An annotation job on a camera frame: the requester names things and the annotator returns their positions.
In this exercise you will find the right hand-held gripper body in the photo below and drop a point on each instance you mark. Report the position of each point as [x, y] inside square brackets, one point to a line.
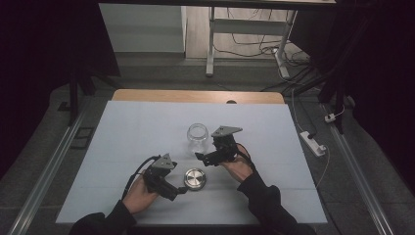
[225, 145]

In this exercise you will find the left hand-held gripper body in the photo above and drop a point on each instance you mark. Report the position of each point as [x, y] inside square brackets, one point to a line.
[160, 176]

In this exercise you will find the metal jar lid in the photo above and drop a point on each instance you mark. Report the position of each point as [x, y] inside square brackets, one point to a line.
[194, 178]

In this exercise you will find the clear glass jar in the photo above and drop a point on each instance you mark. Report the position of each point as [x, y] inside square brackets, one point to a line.
[197, 137]

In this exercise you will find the person's right hand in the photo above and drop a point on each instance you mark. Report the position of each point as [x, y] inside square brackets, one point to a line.
[238, 168]

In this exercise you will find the person's left hand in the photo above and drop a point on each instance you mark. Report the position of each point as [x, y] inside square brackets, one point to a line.
[140, 196]

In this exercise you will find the white foam mat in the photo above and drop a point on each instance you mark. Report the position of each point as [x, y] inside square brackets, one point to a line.
[130, 137]

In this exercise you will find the wooden table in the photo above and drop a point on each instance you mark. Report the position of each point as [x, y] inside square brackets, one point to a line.
[163, 96]

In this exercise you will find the white power strip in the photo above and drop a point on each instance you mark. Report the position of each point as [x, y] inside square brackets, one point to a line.
[312, 143]

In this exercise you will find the white plug adapter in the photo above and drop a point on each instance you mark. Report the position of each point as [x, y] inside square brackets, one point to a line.
[330, 117]

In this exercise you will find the black metal stand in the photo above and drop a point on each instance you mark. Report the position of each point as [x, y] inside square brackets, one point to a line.
[73, 98]

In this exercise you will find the black curtain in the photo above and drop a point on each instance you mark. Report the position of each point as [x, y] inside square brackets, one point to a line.
[42, 49]
[375, 65]

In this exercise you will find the black rectangular floor frame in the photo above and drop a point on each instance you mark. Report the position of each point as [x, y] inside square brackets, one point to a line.
[83, 137]

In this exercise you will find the metal floor rail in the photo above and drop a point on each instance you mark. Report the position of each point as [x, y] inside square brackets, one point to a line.
[362, 176]
[49, 169]

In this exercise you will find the white desk frame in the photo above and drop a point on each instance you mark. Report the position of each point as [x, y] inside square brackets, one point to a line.
[248, 26]

